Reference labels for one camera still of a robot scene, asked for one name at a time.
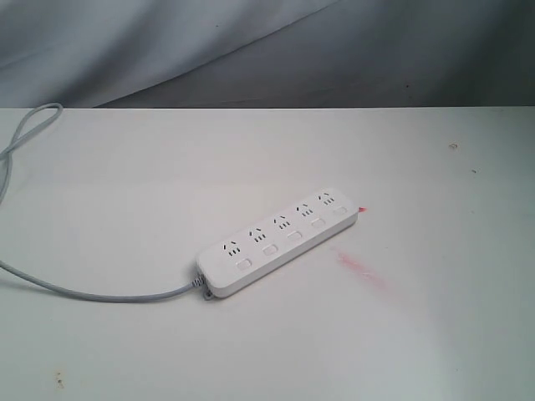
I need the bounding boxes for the white five-outlet power strip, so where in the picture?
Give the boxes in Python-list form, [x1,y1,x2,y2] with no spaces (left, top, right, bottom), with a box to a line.
[196,188,359,298]

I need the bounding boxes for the grey backdrop cloth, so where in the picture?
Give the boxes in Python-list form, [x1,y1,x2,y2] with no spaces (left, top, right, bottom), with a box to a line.
[1,1,534,108]

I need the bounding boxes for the grey power cable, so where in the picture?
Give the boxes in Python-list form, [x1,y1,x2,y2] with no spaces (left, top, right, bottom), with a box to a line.
[0,102,206,306]

